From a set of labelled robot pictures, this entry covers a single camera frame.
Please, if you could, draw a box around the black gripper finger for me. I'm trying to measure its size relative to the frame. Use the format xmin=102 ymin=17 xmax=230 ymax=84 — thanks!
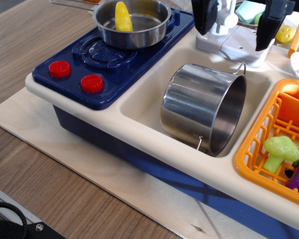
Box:
xmin=255 ymin=0 xmax=296 ymax=51
xmin=191 ymin=0 xmax=218 ymax=35

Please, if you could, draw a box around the large steel pot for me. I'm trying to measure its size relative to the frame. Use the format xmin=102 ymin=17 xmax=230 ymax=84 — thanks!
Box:
xmin=160 ymin=64 xmax=247 ymax=156

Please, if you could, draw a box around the cream toy sink unit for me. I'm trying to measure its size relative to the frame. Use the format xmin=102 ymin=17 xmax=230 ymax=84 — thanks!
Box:
xmin=25 ymin=31 xmax=299 ymax=239

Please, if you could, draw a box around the yellow toy cheese ball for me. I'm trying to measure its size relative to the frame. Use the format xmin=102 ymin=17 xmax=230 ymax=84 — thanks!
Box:
xmin=276 ymin=24 xmax=296 ymax=44

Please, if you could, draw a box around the teal sponge block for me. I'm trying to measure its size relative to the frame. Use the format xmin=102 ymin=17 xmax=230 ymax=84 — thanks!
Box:
xmin=235 ymin=0 xmax=266 ymax=25

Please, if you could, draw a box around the white toy faucet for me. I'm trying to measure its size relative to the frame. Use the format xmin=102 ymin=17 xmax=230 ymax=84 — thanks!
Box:
xmin=195 ymin=0 xmax=274 ymax=67

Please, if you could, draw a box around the yellow toy corn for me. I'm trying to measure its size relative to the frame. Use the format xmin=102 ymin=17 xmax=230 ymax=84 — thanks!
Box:
xmin=115 ymin=1 xmax=133 ymax=32

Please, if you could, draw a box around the orange dish rack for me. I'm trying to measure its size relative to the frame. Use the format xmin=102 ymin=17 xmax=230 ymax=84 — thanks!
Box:
xmin=234 ymin=79 xmax=299 ymax=205

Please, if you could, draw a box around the blue toy stove top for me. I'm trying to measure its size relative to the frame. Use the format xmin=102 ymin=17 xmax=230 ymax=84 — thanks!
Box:
xmin=32 ymin=8 xmax=194 ymax=110

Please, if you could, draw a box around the right red stove knob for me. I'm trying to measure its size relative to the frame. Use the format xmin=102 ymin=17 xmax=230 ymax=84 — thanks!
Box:
xmin=80 ymin=75 xmax=104 ymax=94

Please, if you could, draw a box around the red stove knob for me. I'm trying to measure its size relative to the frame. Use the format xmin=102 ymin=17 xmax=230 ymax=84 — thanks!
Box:
xmin=48 ymin=61 xmax=71 ymax=78
xmin=80 ymin=75 xmax=104 ymax=94

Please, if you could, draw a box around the green toy broccoli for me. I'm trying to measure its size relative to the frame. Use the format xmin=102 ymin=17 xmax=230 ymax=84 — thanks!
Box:
xmin=263 ymin=136 xmax=299 ymax=173

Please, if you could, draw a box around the left red stove knob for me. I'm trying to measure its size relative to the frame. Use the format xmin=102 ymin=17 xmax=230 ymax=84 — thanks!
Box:
xmin=48 ymin=61 xmax=71 ymax=78

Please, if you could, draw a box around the light plywood board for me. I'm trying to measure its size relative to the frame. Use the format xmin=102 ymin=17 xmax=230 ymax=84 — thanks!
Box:
xmin=0 ymin=90 xmax=260 ymax=239

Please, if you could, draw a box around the steel saucepan with handle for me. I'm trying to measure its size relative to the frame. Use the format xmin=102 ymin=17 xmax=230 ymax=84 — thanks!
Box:
xmin=50 ymin=0 xmax=171 ymax=50

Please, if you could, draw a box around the black cable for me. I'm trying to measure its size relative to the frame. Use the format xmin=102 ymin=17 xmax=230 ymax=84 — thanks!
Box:
xmin=0 ymin=201 xmax=28 ymax=239

